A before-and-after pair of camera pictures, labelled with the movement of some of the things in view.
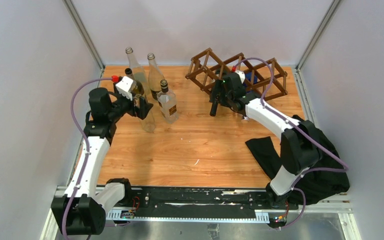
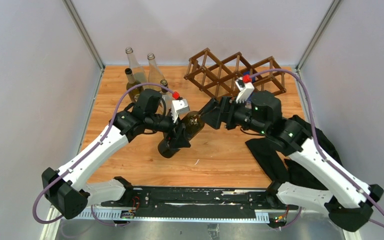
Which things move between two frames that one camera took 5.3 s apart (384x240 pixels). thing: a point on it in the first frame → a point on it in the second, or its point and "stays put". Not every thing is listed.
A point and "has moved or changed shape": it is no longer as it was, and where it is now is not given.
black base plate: [205, 201] stays put
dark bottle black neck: [215, 102] has moved or changed shape
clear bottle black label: [139, 73] stays put
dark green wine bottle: [140, 89] stays put
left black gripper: [132, 110] → [178, 139]
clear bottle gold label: [167, 100] stays put
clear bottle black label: [156, 79] stays put
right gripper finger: [216, 96] → [211, 115]
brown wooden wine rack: [208, 71] stays put
